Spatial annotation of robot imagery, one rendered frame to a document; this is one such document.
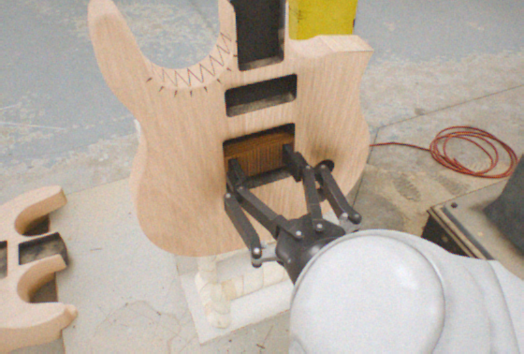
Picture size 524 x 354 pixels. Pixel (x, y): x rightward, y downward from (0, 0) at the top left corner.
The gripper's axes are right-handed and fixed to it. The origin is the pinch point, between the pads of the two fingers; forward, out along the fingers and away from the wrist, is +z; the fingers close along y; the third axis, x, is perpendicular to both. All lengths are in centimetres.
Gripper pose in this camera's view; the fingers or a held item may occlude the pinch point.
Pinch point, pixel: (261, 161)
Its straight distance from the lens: 60.1
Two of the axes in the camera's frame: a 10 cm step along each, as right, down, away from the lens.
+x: -0.1, -7.3, -6.9
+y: 9.3, -2.6, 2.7
